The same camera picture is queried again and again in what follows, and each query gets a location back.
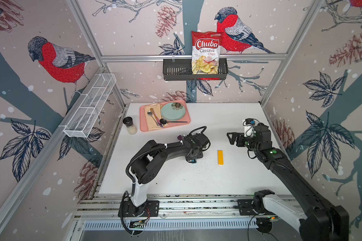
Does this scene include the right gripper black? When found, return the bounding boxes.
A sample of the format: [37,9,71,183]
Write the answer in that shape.
[226,131,260,154]

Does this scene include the orange long block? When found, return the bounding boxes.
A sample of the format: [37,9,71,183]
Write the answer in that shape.
[217,150,224,166]

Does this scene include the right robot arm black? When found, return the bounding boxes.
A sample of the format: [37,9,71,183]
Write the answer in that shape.
[227,123,349,241]

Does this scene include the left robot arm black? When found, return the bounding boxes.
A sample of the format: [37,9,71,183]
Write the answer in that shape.
[118,132,211,218]

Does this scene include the black ladle spoon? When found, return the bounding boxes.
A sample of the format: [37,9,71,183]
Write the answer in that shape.
[159,118,188,125]

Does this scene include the light green plate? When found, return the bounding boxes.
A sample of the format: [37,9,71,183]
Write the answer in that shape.
[161,102,186,121]

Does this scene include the beige napkin on tray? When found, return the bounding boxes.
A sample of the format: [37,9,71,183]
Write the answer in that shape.
[143,103,162,131]

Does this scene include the pink tray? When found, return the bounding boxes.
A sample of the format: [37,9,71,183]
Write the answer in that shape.
[139,100,191,132]

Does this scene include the silver spoon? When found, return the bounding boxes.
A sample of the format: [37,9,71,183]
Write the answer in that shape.
[147,110,161,127]

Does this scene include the white spice jar black lid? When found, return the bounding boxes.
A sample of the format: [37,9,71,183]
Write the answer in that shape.
[123,116,137,135]

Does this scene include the Chuba cassava chips bag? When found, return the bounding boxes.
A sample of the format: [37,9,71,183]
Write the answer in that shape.
[191,31,222,75]

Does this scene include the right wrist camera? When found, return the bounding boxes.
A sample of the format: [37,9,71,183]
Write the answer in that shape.
[242,118,255,137]

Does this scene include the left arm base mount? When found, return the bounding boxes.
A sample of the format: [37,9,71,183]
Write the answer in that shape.
[118,200,159,218]

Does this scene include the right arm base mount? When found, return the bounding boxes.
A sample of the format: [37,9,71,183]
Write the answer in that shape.
[237,199,258,216]

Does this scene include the black wall basket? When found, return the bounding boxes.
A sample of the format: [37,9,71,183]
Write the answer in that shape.
[162,59,228,81]

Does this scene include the white wire mesh shelf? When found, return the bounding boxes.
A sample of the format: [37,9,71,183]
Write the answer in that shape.
[63,73,116,138]

